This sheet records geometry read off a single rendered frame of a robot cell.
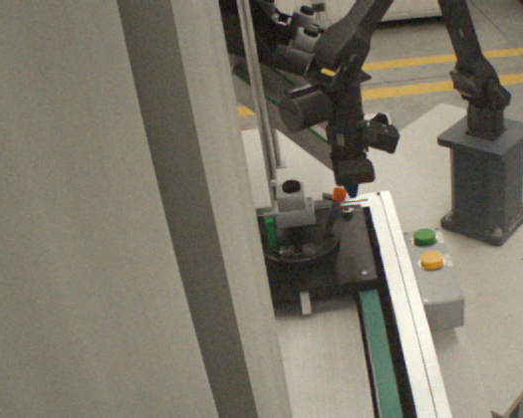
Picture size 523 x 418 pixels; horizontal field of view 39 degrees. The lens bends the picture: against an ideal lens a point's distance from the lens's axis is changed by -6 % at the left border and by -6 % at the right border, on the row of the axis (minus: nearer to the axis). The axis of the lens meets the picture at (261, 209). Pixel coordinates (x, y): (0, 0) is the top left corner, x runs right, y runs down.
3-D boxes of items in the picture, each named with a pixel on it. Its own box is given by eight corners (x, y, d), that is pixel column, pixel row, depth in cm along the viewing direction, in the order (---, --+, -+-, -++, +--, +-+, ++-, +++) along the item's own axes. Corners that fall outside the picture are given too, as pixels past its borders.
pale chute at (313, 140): (343, 145, 159) (357, 130, 157) (338, 176, 148) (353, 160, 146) (234, 64, 154) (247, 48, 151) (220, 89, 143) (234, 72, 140)
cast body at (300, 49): (317, 62, 145) (328, 30, 142) (317, 71, 142) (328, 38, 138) (275, 49, 145) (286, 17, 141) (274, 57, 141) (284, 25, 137)
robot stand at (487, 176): (533, 213, 149) (535, 125, 139) (500, 248, 141) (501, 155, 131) (474, 194, 159) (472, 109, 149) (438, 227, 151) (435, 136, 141)
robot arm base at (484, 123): (508, 128, 140) (508, 100, 136) (493, 141, 136) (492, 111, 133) (478, 120, 144) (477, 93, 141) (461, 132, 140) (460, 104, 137)
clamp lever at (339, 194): (333, 226, 131) (346, 188, 128) (334, 232, 130) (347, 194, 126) (313, 222, 131) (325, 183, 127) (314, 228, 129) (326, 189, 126)
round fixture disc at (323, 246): (337, 220, 138) (336, 210, 137) (344, 265, 126) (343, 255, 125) (259, 230, 139) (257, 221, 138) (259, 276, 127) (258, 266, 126)
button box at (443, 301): (440, 254, 136) (439, 225, 133) (464, 326, 118) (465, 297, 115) (402, 259, 136) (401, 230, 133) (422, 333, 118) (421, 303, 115)
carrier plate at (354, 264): (362, 211, 143) (361, 201, 142) (379, 288, 122) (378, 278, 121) (234, 228, 145) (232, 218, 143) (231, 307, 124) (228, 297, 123)
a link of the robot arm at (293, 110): (332, 36, 118) (267, 57, 113) (364, 47, 111) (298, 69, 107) (339, 102, 123) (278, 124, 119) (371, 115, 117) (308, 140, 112)
